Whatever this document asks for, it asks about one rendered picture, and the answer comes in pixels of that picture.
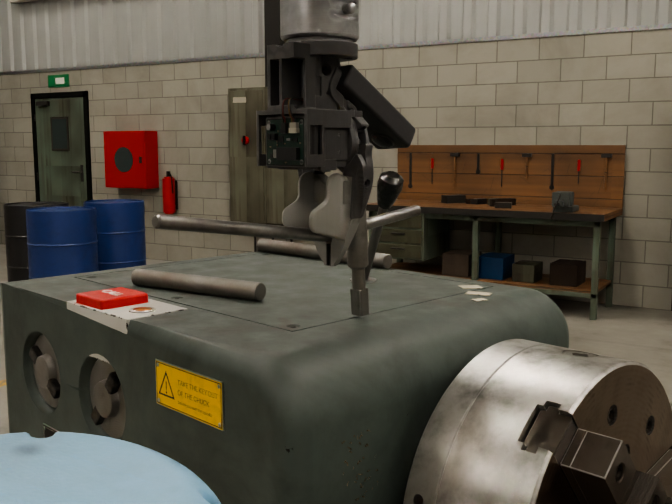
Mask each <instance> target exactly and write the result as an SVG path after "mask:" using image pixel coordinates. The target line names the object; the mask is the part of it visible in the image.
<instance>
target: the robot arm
mask: <svg viewBox="0 0 672 504"><path fill-rule="evenodd" d="M359 12H360V0H280V38H281V39H282V40H283V41H284V42H286V43H284V44H283V46H282V45H274V44H272V45H267V75H268V109H267V110H265V111H256V130H257V166H267V168H279V169H283V170H289V169H298V176H299V181H298V196H297V199H296V200H295V201H294V202H293V203H292V204H290V205H289V206H287V207H286V208H285V209H284V210H283V213H282V223H283V225H284V226H290V227H301V228H310V230H311V231H312V232H313V233H316V234H319V235H323V236H327V237H331V238H333V239H332V240H331V241H324V242H319V241H314V244H315V247H316V249H317V252H318V254H319V256H320V258H321V260H322V262H323V263H324V265H326V266H329V265H330V266H337V265H338V264H339V262H340V261H341V259H342V258H343V256H344V254H345V253H346V251H347V249H348V247H349V245H350V243H351V241H352V239H353V237H354V235H355V233H356V231H357V228H358V225H359V222H360V219H361V218H362V217H363V216H364V213H365V209H366V206H367V203H368V200H369V196H370V193H371V190H372V185H373V177H374V167H373V160H372V148H373V146H375V147H376V148H377V149H394V148H408V147H409V146H410V145H411V142H412V139H413V137H414V134H415V128H414V126H413V125H412V124H411V123H410V122H409V121H408V120H407V119H406V118H405V117H404V116H403V115H402V114H401V113H400V112H399V111H398V110H397V109H396V108H395V107H394V106H393V105H392V104H391V103H390V102H389V101H388V100H387V99H386V98H385V97H384V96H383V95H382V94H381V93H380V92H379V91H378V90H377V89H376V88H375V87H374V86H373V85H372V84H371V83H370V82H369V81H368V80H367V79H366V78H365V77H364V76H363V75H362V74H361V73H360V72H359V71H358V70H357V69H356V68H355V67H354V66H353V65H346V66H340V62H346V61H353V60H357V59H358V44H356V43H354V42H356V41H357V40H358V39H359ZM261 126H266V154H262V139H261ZM369 142H370V143H371V144H369ZM336 167H337V168H338V169H339V170H340V171H341V172H342V173H343V175H342V174H340V173H333V174H331V175H330V176H329V177H328V176H327V175H326V174H325V172H331V170H336ZM321 174H323V175H321ZM0 504H221V502H220V501H219V499H218V498H217V496H216V495H215V494H214V492H213V491H212V490H211V489H210V488H209V487H208V486H207V485H206V483H204V482H203V481H202V480H201V479H200V478H199V477H198V476H197V475H196V474H194V473H193V472H192V471H190V470H189V469H188V468H186V467H185V466H183V465H182V464H180V463H178V462H177V461H175V460H173V459H171V458H169V457H168V456H166V455H163V454H161V453H159V452H157V451H154V450H152V449H149V448H147V447H144V446H141V445H138V444H134V443H131V442H127V441H123V440H120V439H115V438H110V437H105V436H99V435H92V434H84V433H72V432H56V433H55V434H54V435H53V436H51V437H48V438H34V437H31V436H30V435H29V434H28V433H26V432H22V433H9V434H0Z"/></svg>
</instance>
